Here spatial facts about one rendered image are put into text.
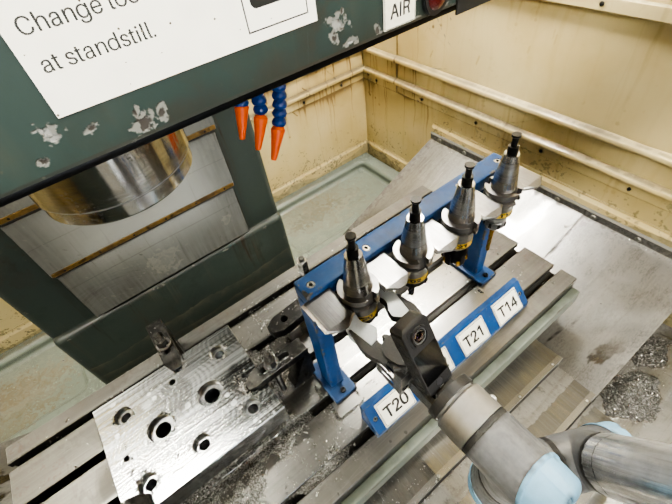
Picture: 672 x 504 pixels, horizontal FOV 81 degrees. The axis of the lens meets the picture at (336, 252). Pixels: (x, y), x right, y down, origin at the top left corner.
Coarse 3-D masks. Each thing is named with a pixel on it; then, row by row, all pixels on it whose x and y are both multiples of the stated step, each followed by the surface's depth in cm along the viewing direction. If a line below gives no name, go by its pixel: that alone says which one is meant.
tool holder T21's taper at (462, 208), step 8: (472, 184) 60; (456, 192) 61; (464, 192) 60; (472, 192) 60; (456, 200) 62; (464, 200) 61; (472, 200) 61; (456, 208) 62; (464, 208) 62; (472, 208) 62; (448, 216) 65; (456, 216) 63; (464, 216) 63; (472, 216) 63; (464, 224) 64
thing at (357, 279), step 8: (344, 256) 53; (360, 256) 53; (344, 264) 54; (352, 264) 52; (360, 264) 53; (344, 272) 55; (352, 272) 53; (360, 272) 54; (368, 272) 55; (344, 280) 56; (352, 280) 54; (360, 280) 54; (368, 280) 55; (344, 288) 57; (352, 288) 55; (360, 288) 55; (368, 288) 56; (352, 296) 56; (360, 296) 56
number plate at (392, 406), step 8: (392, 392) 74; (408, 392) 75; (384, 400) 73; (392, 400) 74; (400, 400) 75; (408, 400) 75; (376, 408) 72; (384, 408) 73; (392, 408) 74; (400, 408) 75; (408, 408) 75; (384, 416) 73; (392, 416) 74; (384, 424) 73
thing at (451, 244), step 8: (432, 224) 66; (440, 224) 66; (432, 232) 65; (440, 232) 64; (448, 232) 64; (432, 240) 63; (440, 240) 63; (448, 240) 63; (456, 240) 63; (440, 248) 62; (448, 248) 62
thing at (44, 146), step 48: (336, 0) 24; (0, 48) 16; (288, 48) 24; (336, 48) 26; (0, 96) 17; (144, 96) 21; (192, 96) 22; (240, 96) 25; (0, 144) 18; (48, 144) 19; (96, 144) 21; (144, 144) 23; (0, 192) 19
